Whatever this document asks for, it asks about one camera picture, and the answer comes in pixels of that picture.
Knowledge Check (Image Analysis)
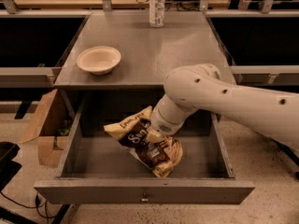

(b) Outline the brown cardboard box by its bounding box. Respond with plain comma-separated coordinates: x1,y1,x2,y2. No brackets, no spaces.
20,89,71,167

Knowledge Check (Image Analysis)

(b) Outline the grey open drawer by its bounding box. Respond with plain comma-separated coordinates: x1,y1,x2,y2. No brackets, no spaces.
35,97,254,204

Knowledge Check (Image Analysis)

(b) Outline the black floor cable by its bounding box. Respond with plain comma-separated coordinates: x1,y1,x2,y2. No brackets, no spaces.
0,191,60,220

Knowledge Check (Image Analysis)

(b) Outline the small metal drawer knob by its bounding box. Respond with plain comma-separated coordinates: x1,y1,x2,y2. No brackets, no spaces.
140,191,149,203

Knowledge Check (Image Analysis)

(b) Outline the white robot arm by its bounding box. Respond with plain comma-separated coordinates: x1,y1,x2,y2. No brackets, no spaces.
151,63,299,150

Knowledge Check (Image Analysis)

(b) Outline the clear plastic water bottle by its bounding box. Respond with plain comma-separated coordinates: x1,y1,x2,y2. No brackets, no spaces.
149,0,165,27

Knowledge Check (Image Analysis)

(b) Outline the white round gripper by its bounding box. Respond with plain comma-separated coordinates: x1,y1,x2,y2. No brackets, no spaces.
146,94,197,143

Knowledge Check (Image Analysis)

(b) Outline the brown sea salt chip bag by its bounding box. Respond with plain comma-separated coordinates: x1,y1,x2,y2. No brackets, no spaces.
104,106,183,178

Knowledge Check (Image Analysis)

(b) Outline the grey counter cabinet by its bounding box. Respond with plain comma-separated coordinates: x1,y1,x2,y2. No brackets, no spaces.
55,10,235,115

